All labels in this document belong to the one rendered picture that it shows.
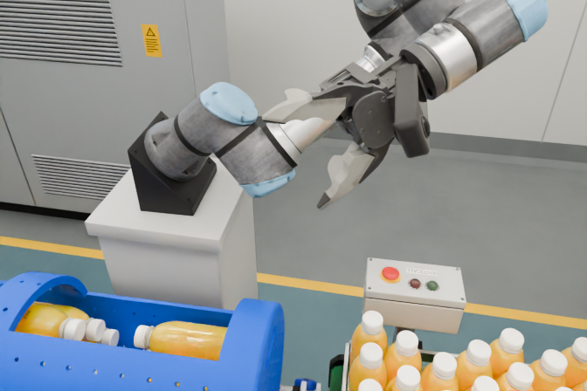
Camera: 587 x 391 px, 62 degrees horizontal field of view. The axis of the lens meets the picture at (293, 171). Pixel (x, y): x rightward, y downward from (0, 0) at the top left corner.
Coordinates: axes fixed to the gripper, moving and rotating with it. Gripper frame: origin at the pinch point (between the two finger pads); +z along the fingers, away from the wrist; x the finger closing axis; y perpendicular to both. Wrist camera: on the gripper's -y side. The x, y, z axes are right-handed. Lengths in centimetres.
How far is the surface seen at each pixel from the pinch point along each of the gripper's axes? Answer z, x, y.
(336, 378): 15, -64, 15
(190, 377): 28.5, -23.0, 3.0
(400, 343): 0.1, -48.6, 3.9
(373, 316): 1.4, -47.7, 11.0
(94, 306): 47, -28, 36
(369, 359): 6.2, -45.6, 3.0
